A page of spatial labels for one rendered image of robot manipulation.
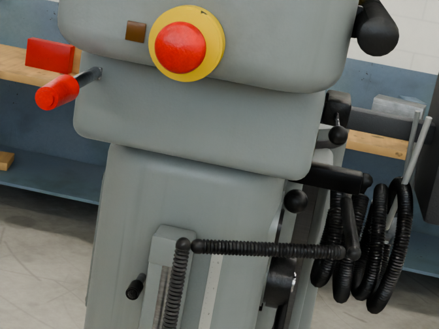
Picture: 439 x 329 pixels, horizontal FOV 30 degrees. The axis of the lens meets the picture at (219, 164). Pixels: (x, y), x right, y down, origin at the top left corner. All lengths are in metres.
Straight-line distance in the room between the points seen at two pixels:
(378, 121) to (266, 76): 0.53
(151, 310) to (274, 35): 0.33
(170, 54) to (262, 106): 0.17
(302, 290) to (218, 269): 0.52
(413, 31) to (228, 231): 4.33
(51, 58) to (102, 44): 4.12
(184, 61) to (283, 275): 0.42
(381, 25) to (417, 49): 4.45
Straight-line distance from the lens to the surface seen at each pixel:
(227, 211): 0.84
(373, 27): 0.70
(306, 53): 0.68
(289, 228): 1.05
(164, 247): 0.82
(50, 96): 0.67
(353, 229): 0.84
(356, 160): 5.24
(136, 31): 0.68
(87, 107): 0.81
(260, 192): 0.85
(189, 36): 0.63
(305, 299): 1.40
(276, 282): 0.98
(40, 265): 4.41
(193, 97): 0.78
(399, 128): 1.20
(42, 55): 4.83
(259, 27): 0.67
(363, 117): 1.19
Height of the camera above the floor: 1.86
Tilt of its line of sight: 16 degrees down
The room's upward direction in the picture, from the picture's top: 10 degrees clockwise
